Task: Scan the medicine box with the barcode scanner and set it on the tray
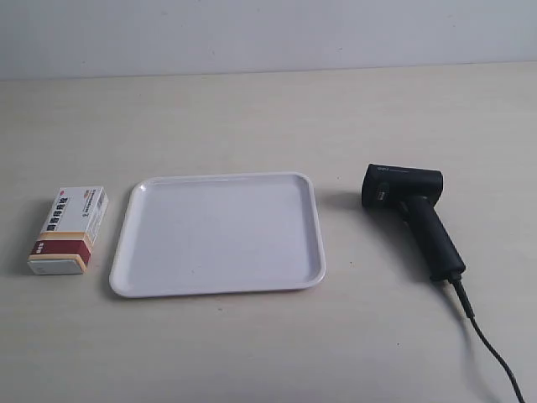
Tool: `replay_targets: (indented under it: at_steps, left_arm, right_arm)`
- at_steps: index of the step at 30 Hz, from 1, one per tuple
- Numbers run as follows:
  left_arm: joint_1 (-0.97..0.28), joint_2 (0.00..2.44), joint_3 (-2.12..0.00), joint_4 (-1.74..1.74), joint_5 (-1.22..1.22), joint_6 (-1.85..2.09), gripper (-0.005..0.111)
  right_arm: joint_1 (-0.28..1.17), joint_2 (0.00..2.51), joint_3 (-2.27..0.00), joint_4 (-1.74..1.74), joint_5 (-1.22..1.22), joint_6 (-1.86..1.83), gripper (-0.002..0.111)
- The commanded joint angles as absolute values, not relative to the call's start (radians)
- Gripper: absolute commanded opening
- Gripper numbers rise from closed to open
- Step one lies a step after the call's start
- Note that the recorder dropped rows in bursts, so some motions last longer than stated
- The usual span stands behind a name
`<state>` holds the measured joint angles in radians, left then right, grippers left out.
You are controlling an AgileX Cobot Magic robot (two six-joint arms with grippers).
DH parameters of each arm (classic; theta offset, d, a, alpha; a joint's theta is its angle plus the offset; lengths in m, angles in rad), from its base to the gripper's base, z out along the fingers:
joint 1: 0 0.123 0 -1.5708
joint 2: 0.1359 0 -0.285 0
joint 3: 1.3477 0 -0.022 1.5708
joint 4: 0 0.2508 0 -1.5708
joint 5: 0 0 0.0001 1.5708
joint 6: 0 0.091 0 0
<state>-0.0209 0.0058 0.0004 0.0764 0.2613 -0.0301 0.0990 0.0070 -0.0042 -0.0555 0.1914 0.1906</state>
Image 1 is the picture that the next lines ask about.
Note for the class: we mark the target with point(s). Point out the black handheld barcode scanner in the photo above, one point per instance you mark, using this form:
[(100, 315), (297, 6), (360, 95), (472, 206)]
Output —
[(413, 193)]

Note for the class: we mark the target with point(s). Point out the white red medicine box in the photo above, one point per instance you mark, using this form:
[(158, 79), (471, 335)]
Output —
[(65, 243)]

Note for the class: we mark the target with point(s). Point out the white plastic tray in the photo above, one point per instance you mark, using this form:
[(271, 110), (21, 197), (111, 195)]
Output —
[(219, 234)]

